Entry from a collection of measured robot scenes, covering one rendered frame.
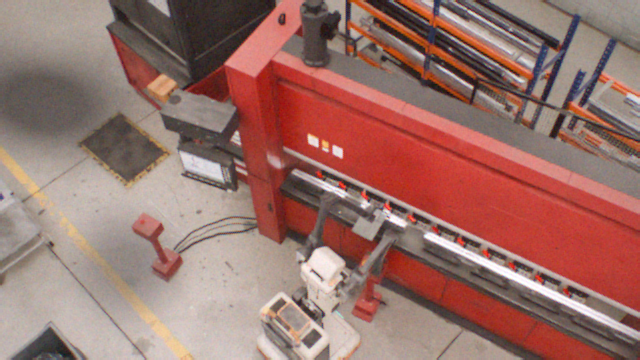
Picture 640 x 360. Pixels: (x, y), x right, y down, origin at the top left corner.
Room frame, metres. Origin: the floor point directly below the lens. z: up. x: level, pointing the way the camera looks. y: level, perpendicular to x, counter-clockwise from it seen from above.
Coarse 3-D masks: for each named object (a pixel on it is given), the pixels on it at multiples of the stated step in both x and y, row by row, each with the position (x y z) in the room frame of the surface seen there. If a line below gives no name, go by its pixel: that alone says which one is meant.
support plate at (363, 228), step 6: (378, 216) 2.55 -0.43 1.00; (384, 216) 2.54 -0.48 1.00; (360, 222) 2.49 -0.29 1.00; (366, 222) 2.49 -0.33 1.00; (378, 222) 2.49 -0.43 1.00; (354, 228) 2.44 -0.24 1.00; (360, 228) 2.44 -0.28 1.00; (366, 228) 2.44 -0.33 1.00; (372, 228) 2.44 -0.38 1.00; (378, 228) 2.44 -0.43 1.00; (360, 234) 2.39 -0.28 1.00; (366, 234) 2.38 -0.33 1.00; (372, 234) 2.38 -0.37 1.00
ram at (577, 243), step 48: (288, 96) 2.98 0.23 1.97; (288, 144) 3.00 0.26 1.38; (336, 144) 2.77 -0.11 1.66; (384, 144) 2.57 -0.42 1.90; (432, 144) 2.44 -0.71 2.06; (384, 192) 2.55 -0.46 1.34; (432, 192) 2.36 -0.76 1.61; (480, 192) 2.20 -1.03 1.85; (528, 192) 2.06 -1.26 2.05; (528, 240) 1.99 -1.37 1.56; (576, 240) 1.85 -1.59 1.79; (624, 240) 1.74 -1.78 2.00; (576, 288) 1.76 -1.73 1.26; (624, 288) 1.64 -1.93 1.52
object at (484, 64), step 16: (368, 0) 5.01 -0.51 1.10; (384, 0) 4.97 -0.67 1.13; (400, 16) 4.76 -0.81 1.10; (416, 16) 4.74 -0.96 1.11; (416, 32) 4.56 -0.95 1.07; (448, 32) 4.52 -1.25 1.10; (448, 48) 4.29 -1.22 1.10; (464, 48) 4.26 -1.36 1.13; (464, 64) 4.12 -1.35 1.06; (480, 64) 4.07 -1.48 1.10; (496, 64) 4.08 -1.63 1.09; (528, 64) 4.05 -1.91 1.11; (496, 80) 3.89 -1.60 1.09; (512, 80) 3.90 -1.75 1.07
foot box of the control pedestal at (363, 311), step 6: (360, 294) 2.27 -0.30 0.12; (378, 294) 2.26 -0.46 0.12; (360, 300) 2.21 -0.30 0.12; (354, 306) 2.20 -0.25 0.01; (360, 306) 2.16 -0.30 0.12; (366, 306) 2.15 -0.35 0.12; (372, 306) 2.15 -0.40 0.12; (378, 306) 2.19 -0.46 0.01; (354, 312) 2.15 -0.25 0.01; (360, 312) 2.14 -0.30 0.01; (366, 312) 2.12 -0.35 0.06; (372, 312) 2.10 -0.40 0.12; (360, 318) 2.09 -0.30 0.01; (366, 318) 2.09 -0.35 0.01; (372, 318) 2.09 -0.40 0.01
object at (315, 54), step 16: (320, 0) 3.02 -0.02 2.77; (304, 16) 2.95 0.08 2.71; (320, 16) 2.94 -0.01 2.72; (336, 16) 2.97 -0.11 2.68; (304, 32) 2.98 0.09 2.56; (320, 32) 2.94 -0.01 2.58; (336, 32) 2.92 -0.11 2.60; (304, 48) 2.99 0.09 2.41; (320, 48) 2.95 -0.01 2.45; (320, 64) 2.92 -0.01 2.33
